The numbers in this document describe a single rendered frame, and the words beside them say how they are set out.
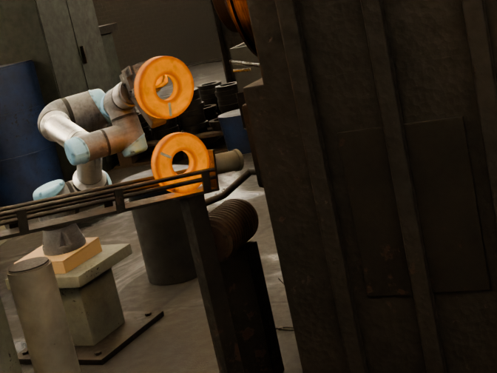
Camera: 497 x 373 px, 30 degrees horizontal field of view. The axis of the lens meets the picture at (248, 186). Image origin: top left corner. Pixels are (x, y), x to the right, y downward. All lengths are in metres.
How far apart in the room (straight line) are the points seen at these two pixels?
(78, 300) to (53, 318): 0.71
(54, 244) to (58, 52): 3.17
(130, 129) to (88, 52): 4.03
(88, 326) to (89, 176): 0.52
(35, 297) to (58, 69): 3.87
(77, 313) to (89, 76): 3.48
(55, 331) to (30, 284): 0.15
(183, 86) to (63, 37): 4.04
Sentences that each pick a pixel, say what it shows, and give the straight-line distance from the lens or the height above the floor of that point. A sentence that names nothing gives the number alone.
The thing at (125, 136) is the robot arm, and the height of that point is 0.78.
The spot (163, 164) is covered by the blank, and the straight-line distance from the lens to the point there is 2.35.
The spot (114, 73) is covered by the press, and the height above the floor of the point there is 0.34.
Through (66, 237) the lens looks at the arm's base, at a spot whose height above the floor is 0.40.
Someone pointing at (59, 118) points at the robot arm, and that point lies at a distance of 2.81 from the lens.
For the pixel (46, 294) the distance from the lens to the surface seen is 2.51.
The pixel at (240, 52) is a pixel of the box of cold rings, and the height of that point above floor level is 0.71.
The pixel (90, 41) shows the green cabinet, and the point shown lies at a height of 0.90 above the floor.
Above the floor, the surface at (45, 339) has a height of 0.32.
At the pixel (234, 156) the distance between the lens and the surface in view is 2.45.
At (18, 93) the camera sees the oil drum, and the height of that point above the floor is 0.69.
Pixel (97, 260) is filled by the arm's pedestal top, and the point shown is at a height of 0.30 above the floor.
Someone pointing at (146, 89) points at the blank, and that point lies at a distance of 2.31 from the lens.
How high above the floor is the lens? 1.14
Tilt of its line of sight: 13 degrees down
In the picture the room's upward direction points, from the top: 12 degrees counter-clockwise
